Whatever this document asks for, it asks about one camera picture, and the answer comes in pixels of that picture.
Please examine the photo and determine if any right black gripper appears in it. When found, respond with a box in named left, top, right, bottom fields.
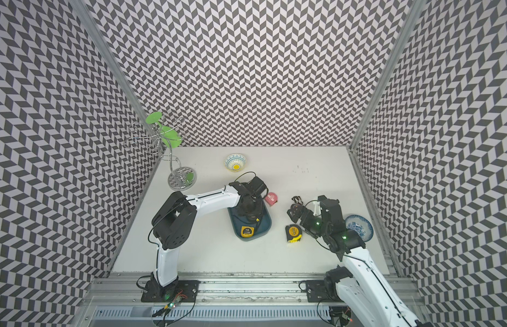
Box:
left=287, top=205, right=330, bottom=238

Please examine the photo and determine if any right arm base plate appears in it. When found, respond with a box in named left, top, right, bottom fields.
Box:
left=304, top=279, right=341, bottom=303

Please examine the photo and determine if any small black tape measure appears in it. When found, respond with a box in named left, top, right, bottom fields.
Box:
left=287, top=196, right=305, bottom=220

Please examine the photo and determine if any teal plastic storage box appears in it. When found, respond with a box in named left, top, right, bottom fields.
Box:
left=227, top=204, right=272, bottom=241

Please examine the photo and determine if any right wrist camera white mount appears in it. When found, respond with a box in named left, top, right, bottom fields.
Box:
left=313, top=201, right=321, bottom=217

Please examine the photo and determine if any blue patterned plate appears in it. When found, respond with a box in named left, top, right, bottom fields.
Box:
left=345, top=215, right=374, bottom=242

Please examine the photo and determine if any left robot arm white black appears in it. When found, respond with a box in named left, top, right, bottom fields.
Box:
left=151, top=177, right=271, bottom=289

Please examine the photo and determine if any yellow square tape measure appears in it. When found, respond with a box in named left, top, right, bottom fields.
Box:
left=240, top=226, right=256, bottom=238

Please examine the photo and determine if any yellow patterned bowl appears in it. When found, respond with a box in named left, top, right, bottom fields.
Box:
left=224, top=153, right=247, bottom=172

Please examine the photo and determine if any yellow black tape measure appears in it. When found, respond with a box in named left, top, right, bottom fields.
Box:
left=285, top=224, right=302, bottom=243

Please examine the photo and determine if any aluminium front rail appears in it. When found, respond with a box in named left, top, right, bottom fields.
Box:
left=85, top=272, right=324, bottom=306

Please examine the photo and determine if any pink tape measure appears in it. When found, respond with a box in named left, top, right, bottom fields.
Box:
left=264, top=192, right=278, bottom=207

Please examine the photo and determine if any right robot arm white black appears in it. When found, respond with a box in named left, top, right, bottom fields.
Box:
left=287, top=196, right=433, bottom=326

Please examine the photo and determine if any lower green plastic cup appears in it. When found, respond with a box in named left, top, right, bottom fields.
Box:
left=161, top=126, right=182, bottom=149

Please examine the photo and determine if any metal wire cup stand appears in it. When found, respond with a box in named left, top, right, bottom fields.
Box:
left=125, top=112, right=197, bottom=191

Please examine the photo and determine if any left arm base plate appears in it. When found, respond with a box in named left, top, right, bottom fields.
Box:
left=140, top=280, right=200, bottom=303

